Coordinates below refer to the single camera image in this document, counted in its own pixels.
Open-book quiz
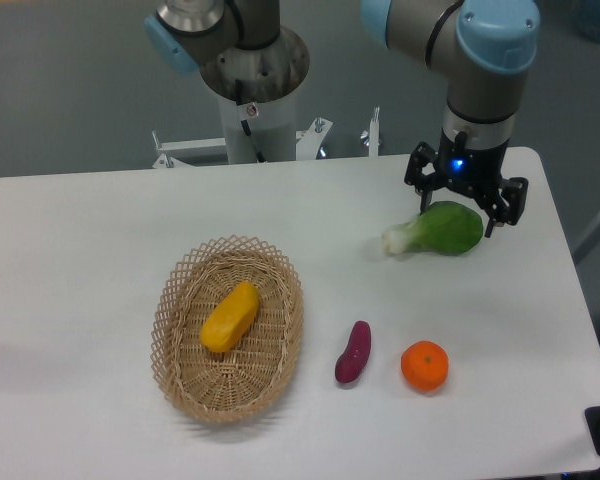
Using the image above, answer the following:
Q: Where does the black cable on pedestal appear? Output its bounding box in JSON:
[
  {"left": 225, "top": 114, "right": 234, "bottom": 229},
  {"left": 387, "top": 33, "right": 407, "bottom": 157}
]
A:
[{"left": 233, "top": 79, "right": 267, "bottom": 164}]

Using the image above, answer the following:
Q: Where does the white metal base frame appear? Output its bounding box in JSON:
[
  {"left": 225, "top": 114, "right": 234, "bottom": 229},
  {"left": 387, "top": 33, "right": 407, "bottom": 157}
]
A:
[{"left": 150, "top": 105, "right": 382, "bottom": 170}]

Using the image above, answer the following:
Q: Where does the yellow mango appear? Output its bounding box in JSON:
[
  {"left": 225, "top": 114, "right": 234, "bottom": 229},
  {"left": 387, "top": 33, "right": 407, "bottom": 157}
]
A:
[{"left": 200, "top": 281, "right": 260, "bottom": 353}]

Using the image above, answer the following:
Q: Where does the orange tangerine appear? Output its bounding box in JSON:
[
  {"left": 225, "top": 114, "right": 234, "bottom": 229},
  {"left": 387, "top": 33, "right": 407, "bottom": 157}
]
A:
[{"left": 400, "top": 340, "right": 449, "bottom": 392}]

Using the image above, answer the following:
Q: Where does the oval wicker basket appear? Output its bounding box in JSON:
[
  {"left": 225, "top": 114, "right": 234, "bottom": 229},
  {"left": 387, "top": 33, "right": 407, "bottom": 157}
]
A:
[{"left": 151, "top": 235, "right": 304, "bottom": 423}]

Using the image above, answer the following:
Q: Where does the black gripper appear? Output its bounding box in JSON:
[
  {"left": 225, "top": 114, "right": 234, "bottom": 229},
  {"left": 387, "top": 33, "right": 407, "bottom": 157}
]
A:
[{"left": 404, "top": 132, "right": 529, "bottom": 238}]

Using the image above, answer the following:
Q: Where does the green bok choy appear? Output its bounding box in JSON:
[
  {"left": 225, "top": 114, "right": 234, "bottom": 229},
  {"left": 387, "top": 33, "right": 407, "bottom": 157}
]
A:
[{"left": 381, "top": 201, "right": 483, "bottom": 256}]

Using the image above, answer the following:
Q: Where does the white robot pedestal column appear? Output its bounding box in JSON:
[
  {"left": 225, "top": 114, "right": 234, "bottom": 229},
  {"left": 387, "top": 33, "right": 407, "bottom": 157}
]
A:
[{"left": 199, "top": 25, "right": 311, "bottom": 165}]

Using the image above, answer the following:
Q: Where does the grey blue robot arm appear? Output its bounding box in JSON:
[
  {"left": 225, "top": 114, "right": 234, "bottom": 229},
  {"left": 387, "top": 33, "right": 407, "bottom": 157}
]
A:
[{"left": 144, "top": 1, "right": 540, "bottom": 227}]

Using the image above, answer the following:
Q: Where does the purple sweet potato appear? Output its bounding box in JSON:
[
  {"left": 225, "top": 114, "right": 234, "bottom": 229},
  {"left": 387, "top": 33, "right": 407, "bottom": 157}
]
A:
[{"left": 334, "top": 321, "right": 372, "bottom": 384}]

